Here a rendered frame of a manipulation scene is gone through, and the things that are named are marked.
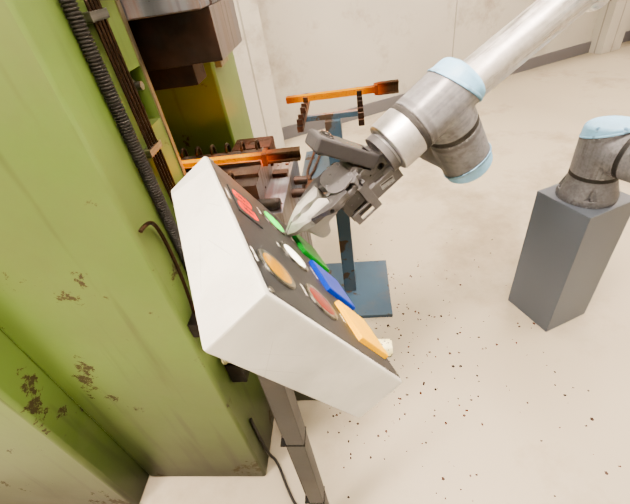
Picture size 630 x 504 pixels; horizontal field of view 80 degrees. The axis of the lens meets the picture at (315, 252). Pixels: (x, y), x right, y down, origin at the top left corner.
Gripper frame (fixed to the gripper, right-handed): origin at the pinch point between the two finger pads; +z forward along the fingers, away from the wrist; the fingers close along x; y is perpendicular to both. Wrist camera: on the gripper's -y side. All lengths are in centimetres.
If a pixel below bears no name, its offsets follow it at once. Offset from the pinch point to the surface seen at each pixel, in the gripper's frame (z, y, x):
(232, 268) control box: 3.5, -15.9, -20.8
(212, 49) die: -11.1, -19.2, 36.0
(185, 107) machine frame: 6, -6, 78
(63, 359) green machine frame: 66, 1, 27
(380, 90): -50, 42, 83
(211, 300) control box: 6.9, -15.9, -22.3
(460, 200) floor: -70, 164, 119
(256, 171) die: 1.3, 8.5, 40.7
